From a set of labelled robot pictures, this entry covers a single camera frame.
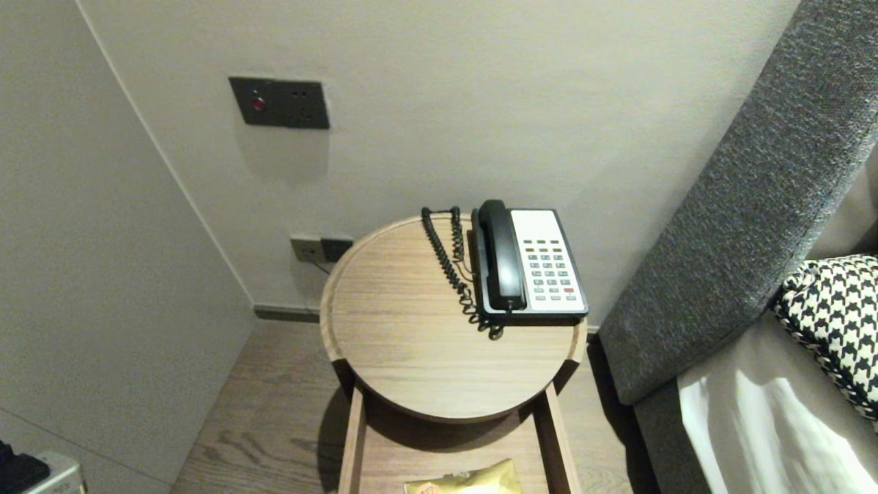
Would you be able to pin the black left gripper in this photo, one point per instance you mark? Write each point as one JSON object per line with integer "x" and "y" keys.
{"x": 17, "y": 477}

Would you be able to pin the curved wooden nightstand drawer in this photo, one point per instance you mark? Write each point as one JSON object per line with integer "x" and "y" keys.
{"x": 353, "y": 446}

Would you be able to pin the gold tissue pack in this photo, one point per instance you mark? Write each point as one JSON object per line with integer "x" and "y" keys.
{"x": 466, "y": 481}

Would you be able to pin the thin black phone line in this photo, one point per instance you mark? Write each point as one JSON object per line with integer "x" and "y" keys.
{"x": 322, "y": 267}

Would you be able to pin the round wooden nightstand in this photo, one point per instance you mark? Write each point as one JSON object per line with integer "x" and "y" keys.
{"x": 411, "y": 329}

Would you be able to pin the black telephone handset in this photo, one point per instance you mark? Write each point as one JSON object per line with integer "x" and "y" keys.
{"x": 501, "y": 254}

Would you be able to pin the black and white telephone base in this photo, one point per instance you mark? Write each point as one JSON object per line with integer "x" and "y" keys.
{"x": 549, "y": 233}

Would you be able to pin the white bed sheet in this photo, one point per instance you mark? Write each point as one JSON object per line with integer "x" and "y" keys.
{"x": 754, "y": 425}

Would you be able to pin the grey fabric headboard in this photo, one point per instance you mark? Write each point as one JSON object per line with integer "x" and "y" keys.
{"x": 754, "y": 206}

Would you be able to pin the black white houndstooth pillow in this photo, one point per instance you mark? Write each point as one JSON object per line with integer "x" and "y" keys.
{"x": 837, "y": 322}

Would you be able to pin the beige wall socket plate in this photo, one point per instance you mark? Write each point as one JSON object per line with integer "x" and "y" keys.
{"x": 305, "y": 250}

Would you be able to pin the dark wall socket plate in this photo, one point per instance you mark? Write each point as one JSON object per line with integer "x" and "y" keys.
{"x": 337, "y": 248}

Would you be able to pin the dark wall switch panel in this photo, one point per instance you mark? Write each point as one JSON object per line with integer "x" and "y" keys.
{"x": 281, "y": 103}

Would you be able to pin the grey fabric bed frame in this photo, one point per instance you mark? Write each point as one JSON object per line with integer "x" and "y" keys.
{"x": 658, "y": 446}

